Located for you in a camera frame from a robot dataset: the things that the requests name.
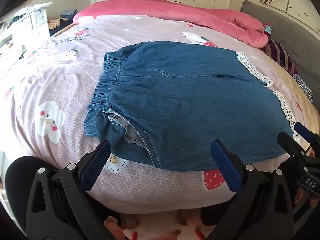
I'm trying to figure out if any blue denim pants lace hem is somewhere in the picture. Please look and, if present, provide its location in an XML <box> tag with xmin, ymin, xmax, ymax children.
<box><xmin>84</xmin><ymin>41</ymin><xmax>304</xmax><ymax>172</ymax></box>

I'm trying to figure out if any grey padded headboard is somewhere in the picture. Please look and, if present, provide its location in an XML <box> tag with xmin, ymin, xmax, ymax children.
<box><xmin>240</xmin><ymin>0</ymin><xmax>320</xmax><ymax>85</ymax></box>

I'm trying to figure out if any white drawer dresser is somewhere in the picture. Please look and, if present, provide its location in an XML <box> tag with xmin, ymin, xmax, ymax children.
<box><xmin>7</xmin><ymin>2</ymin><xmax>52</xmax><ymax>43</ymax></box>

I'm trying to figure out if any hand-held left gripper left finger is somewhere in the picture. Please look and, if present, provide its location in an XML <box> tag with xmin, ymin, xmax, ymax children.
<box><xmin>25</xmin><ymin>139</ymin><xmax>118</xmax><ymax>240</ymax></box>

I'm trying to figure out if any dark floral cloth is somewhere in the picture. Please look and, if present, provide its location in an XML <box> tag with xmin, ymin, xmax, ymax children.
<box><xmin>292</xmin><ymin>73</ymin><xmax>315</xmax><ymax>103</ymax></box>

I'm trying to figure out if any person's right hand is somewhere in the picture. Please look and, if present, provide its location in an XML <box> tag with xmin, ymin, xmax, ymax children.
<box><xmin>293</xmin><ymin>187</ymin><xmax>320</xmax><ymax>207</ymax></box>

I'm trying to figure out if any person's left foot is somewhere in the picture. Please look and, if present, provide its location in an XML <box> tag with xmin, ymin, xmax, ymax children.
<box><xmin>104</xmin><ymin>215</ymin><xmax>141</xmax><ymax>240</ymax></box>

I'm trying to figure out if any pink quilt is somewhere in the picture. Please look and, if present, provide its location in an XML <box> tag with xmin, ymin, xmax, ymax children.
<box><xmin>73</xmin><ymin>0</ymin><xmax>269</xmax><ymax>48</ymax></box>

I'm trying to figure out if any pink strawberry printed bed sheet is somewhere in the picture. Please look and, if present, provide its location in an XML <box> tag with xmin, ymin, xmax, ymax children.
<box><xmin>0</xmin><ymin>14</ymin><xmax>318</xmax><ymax>214</ymax></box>

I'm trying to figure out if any person's foot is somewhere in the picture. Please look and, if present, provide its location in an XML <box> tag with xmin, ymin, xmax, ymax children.
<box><xmin>104</xmin><ymin>215</ymin><xmax>141</xmax><ymax>240</ymax></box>
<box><xmin>160</xmin><ymin>209</ymin><xmax>208</xmax><ymax>240</ymax></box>

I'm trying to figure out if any purple striped cloth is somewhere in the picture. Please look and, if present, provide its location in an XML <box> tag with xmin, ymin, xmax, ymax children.
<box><xmin>260</xmin><ymin>39</ymin><xmax>298</xmax><ymax>75</ymax></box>

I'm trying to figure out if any white desk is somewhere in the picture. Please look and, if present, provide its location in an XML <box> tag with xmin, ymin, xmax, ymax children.
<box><xmin>0</xmin><ymin>30</ymin><xmax>28</xmax><ymax>82</ymax></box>

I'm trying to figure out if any wooden bed frame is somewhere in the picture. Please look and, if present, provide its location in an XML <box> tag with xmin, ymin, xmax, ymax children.
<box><xmin>54</xmin><ymin>22</ymin><xmax>75</xmax><ymax>37</ymax></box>

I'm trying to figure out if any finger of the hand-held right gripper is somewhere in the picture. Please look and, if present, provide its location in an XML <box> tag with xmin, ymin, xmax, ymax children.
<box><xmin>294</xmin><ymin>121</ymin><xmax>320</xmax><ymax>147</ymax></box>
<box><xmin>277</xmin><ymin>131</ymin><xmax>308</xmax><ymax>158</ymax></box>

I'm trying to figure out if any beige crochet cloth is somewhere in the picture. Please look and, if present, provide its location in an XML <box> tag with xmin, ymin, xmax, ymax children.
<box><xmin>48</xmin><ymin>18</ymin><xmax>69</xmax><ymax>30</ymax></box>

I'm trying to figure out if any person's right foot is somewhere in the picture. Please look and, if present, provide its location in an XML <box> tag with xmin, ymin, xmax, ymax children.
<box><xmin>160</xmin><ymin>209</ymin><xmax>208</xmax><ymax>240</ymax></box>

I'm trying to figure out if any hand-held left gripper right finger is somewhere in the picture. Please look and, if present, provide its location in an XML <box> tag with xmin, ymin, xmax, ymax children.
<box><xmin>211</xmin><ymin>139</ymin><xmax>298</xmax><ymax>240</ymax></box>

